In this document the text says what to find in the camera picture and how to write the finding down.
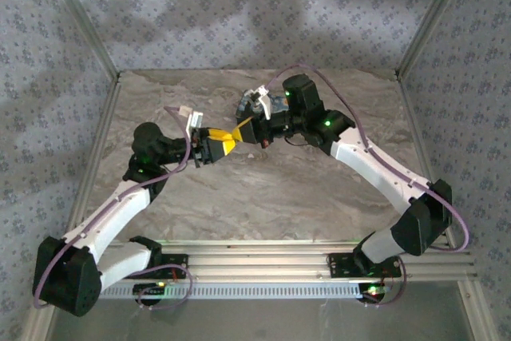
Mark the starry night painting tin box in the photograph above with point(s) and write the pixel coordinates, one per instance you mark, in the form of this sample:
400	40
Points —
279	102

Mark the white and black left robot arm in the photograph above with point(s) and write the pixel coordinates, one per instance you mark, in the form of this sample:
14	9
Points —
116	207

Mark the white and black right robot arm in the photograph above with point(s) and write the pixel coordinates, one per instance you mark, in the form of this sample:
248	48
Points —
367	161

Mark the aluminium table side rail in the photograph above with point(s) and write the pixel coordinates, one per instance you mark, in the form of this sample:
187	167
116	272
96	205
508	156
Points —
95	157
415	117

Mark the aluminium mounting rail beam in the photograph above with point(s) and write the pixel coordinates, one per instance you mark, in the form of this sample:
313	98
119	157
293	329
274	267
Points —
259	261

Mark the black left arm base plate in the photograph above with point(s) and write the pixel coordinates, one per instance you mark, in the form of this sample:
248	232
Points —
177	263

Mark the aluminium upright frame post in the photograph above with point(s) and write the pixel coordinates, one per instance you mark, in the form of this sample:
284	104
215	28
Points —
84	17
433	17

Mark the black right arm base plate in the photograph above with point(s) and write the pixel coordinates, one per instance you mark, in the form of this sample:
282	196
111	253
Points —
339	265

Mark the aluminium frame leg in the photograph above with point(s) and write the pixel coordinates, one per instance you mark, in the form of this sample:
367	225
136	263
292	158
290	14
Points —
38	327
477	309

